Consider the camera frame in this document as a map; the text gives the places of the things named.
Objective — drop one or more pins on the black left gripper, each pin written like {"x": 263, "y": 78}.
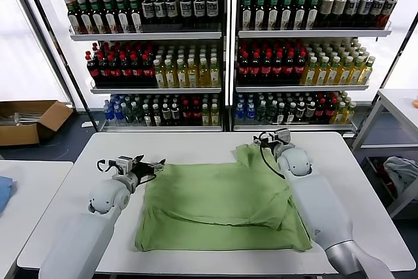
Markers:
{"x": 143, "y": 171}

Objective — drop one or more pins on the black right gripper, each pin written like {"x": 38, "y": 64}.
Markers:
{"x": 270, "y": 143}

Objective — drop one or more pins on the light green t-shirt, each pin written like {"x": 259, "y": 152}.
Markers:
{"x": 212, "y": 200}

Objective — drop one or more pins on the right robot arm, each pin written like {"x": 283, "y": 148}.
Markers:
{"x": 320, "y": 200}

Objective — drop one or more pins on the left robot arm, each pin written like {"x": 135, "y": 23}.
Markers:
{"x": 81, "y": 236}

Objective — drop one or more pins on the small dark green bottle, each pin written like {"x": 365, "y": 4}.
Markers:
{"x": 126, "y": 115}
{"x": 136, "y": 115}
{"x": 261, "y": 114}
{"x": 271, "y": 114}

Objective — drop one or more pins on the small dark bottle white label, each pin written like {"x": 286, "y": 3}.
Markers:
{"x": 281, "y": 115}
{"x": 156, "y": 117}
{"x": 166, "y": 115}
{"x": 291, "y": 115}
{"x": 310, "y": 112}
{"x": 147, "y": 117}
{"x": 175, "y": 115}
{"x": 300, "y": 112}

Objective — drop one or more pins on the small blue water bottle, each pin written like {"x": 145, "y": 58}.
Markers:
{"x": 117, "y": 115}
{"x": 240, "y": 112}
{"x": 108, "y": 114}
{"x": 250, "y": 112}

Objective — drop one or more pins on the small cola bottle red cap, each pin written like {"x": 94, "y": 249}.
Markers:
{"x": 330, "y": 112}
{"x": 185, "y": 115}
{"x": 320, "y": 112}
{"x": 195, "y": 115}

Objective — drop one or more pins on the small yellow drink bottle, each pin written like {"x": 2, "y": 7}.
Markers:
{"x": 214, "y": 117}
{"x": 349, "y": 115}
{"x": 205, "y": 117}
{"x": 339, "y": 115}

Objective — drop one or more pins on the small white flat object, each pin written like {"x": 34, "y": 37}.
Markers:
{"x": 87, "y": 125}

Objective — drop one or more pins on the yellow juice bottle green neck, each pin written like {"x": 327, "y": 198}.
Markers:
{"x": 159, "y": 78}
{"x": 345, "y": 76}
{"x": 170, "y": 78}
{"x": 366, "y": 76}
{"x": 356, "y": 76}
{"x": 192, "y": 78}
{"x": 214, "y": 78}
{"x": 203, "y": 78}
{"x": 333, "y": 76}
{"x": 321, "y": 76}
{"x": 181, "y": 78}
{"x": 309, "y": 76}

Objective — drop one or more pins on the grey metal shelf unit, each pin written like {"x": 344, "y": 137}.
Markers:
{"x": 310, "y": 34}
{"x": 146, "y": 36}

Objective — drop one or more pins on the white side table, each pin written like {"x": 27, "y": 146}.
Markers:
{"x": 32, "y": 200}

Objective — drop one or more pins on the dark tea bottle green neck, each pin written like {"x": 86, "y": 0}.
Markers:
{"x": 246, "y": 17}
{"x": 286, "y": 17}
{"x": 273, "y": 17}
{"x": 260, "y": 17}
{"x": 99, "y": 21}
{"x": 136, "y": 21}
{"x": 124, "y": 21}
{"x": 112, "y": 21}
{"x": 87, "y": 21}
{"x": 73, "y": 21}
{"x": 299, "y": 17}
{"x": 312, "y": 17}

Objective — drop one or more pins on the brown cardboard box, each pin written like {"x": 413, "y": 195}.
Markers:
{"x": 19, "y": 136}

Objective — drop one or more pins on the grey white cloth pile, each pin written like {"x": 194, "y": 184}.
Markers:
{"x": 400, "y": 169}

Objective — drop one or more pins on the grey metal rods bundle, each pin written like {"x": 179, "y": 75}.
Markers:
{"x": 22, "y": 118}

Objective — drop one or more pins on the dark bottle white blue label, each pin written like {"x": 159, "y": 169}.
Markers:
{"x": 389, "y": 8}
{"x": 171, "y": 9}
{"x": 148, "y": 9}
{"x": 159, "y": 9}
{"x": 351, "y": 8}
{"x": 211, "y": 9}
{"x": 377, "y": 8}
{"x": 185, "y": 9}
{"x": 364, "y": 8}
{"x": 199, "y": 9}

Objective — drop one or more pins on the dark bottle beige label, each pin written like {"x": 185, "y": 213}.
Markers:
{"x": 325, "y": 8}
{"x": 339, "y": 8}

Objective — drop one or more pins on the blue folded cloth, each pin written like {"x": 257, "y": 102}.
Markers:
{"x": 5, "y": 194}

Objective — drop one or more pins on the small orange object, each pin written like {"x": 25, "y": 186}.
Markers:
{"x": 415, "y": 103}

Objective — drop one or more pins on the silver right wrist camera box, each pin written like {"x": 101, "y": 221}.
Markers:
{"x": 282, "y": 135}

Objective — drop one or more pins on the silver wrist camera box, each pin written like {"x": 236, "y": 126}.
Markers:
{"x": 282, "y": 135}
{"x": 125, "y": 163}

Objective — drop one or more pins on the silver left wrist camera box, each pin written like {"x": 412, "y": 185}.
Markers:
{"x": 125, "y": 163}

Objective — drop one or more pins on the black window post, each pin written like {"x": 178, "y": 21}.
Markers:
{"x": 392, "y": 63}
{"x": 66, "y": 63}

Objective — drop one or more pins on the grey frame white table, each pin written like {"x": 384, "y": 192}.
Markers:
{"x": 396, "y": 102}

